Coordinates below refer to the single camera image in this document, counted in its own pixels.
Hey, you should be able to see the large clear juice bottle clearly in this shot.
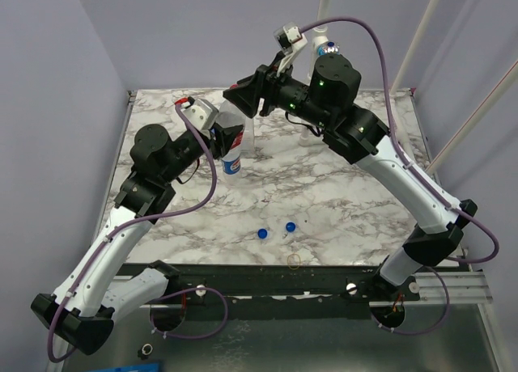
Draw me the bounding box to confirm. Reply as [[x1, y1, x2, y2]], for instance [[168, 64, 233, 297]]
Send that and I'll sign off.
[[240, 116, 255, 158]]

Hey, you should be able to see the red label bottle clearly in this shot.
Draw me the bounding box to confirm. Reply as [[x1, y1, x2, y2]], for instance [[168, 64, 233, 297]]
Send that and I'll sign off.
[[217, 100, 246, 180]]

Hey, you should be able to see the blue bottle cap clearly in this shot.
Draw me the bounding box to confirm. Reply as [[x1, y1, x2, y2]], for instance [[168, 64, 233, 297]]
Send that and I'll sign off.
[[257, 228, 269, 239], [285, 222, 296, 232]]

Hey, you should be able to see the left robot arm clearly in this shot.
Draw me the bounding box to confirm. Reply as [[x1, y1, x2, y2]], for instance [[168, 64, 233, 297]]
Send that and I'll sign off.
[[31, 124, 244, 363]]

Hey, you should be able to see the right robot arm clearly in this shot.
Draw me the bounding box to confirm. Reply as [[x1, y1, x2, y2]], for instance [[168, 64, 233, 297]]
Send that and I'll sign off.
[[223, 54, 477, 301]]

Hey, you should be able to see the blue faucet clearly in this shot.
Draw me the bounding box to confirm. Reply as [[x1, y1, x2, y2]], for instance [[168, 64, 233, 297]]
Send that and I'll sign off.
[[316, 41, 340, 56]]

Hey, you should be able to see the rubber band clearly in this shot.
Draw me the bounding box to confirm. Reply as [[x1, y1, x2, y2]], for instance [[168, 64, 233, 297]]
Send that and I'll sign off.
[[287, 253, 302, 270]]

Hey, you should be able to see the blue box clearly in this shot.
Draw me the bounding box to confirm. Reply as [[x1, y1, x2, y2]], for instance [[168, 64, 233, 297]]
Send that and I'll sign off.
[[89, 362, 161, 372]]

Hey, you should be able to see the white PVC pipe frame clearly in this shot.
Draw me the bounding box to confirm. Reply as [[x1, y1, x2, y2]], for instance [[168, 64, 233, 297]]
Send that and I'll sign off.
[[307, 0, 439, 161]]

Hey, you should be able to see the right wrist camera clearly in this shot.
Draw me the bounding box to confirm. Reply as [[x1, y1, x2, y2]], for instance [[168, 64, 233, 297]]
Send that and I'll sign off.
[[274, 23, 308, 77]]

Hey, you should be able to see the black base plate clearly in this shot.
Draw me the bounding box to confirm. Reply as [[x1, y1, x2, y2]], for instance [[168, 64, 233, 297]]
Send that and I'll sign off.
[[150, 260, 419, 320]]

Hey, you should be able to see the aluminium rail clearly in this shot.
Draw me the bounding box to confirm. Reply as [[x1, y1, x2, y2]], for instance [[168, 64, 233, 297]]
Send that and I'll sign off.
[[64, 271, 493, 309]]

